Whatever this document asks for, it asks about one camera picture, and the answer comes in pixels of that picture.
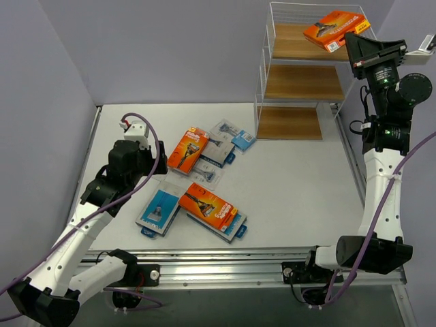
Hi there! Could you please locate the Harry's box upper white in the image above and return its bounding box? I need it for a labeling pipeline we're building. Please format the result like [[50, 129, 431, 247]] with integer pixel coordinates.
[[200, 134, 236, 168]]

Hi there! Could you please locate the Harry's box under centre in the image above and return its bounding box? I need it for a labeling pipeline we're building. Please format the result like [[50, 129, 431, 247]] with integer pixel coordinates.
[[187, 213, 247, 244]]

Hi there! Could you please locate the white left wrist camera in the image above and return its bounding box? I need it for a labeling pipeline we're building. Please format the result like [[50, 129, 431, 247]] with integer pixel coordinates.
[[119, 120, 149, 150]]

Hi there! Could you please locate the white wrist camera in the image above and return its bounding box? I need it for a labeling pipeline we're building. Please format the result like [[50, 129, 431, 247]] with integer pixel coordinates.
[[119, 120, 149, 150], [404, 34, 435, 65]]

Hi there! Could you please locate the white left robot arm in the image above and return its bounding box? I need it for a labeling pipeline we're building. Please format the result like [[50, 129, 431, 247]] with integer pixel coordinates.
[[4, 137, 168, 326]]

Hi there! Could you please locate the clear blister razor pack left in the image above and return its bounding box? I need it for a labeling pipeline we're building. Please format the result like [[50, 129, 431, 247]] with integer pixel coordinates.
[[152, 170, 179, 183]]

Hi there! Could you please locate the grey blue Harry's box left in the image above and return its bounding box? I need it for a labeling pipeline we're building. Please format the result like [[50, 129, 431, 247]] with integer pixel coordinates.
[[136, 181, 184, 239]]

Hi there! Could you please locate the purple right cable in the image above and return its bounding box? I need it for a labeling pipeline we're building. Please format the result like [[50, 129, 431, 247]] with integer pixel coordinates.
[[323, 131, 436, 306]]

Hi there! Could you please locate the orange Gillette box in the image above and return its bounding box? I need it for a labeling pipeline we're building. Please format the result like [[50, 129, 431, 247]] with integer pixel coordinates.
[[303, 10, 371, 53], [167, 127, 209, 175], [178, 183, 238, 232]]

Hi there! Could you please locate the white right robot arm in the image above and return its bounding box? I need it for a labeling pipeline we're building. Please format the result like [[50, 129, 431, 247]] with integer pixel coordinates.
[[283, 32, 435, 309]]

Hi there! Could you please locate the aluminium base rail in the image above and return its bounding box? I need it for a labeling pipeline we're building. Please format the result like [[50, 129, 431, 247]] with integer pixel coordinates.
[[76, 247, 406, 290]]

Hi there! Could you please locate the clear blister razor pack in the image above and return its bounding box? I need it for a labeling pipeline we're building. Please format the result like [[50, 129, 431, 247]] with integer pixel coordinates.
[[152, 170, 179, 183], [210, 119, 256, 153], [189, 159, 224, 190]]

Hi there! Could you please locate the clear blister razor pack top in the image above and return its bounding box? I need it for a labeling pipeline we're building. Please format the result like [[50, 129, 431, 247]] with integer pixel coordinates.
[[210, 119, 256, 153]]

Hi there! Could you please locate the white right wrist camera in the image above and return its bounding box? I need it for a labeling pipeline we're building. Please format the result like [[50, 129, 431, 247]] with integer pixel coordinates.
[[404, 34, 435, 65]]

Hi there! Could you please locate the white wire wooden shelf rack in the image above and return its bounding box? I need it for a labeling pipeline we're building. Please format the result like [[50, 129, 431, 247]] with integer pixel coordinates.
[[254, 2, 364, 140]]

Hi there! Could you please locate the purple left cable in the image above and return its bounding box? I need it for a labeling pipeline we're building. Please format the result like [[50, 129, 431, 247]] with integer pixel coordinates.
[[0, 112, 164, 321]]

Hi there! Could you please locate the clear blister razor pack middle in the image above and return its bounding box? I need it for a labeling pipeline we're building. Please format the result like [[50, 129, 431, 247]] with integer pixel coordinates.
[[189, 159, 224, 190]]

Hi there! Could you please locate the purple cable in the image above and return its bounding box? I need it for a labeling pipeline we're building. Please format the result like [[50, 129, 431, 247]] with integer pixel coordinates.
[[0, 112, 164, 321], [323, 131, 436, 306]]

